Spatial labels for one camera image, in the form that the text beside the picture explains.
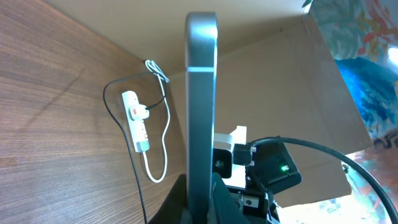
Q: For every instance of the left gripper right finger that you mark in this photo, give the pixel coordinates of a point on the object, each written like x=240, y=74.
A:
x=223, y=208

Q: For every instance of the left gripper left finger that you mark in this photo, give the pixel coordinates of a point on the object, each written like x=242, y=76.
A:
x=174, y=205

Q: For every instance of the turquoise screen smartphone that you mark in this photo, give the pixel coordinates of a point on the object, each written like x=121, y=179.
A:
x=201, y=48

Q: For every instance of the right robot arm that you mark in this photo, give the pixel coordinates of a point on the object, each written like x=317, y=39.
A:
x=258, y=173

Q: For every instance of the white charger plug adapter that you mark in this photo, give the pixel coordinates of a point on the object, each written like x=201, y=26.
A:
x=138, y=112

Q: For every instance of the white power strip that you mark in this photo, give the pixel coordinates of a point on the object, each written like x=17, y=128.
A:
x=137, y=128

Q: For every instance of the brown cardboard panel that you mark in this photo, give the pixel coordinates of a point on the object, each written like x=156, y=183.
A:
x=275, y=73

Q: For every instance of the colourful patterned cloth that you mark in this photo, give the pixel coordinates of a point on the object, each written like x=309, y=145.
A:
x=362, y=38

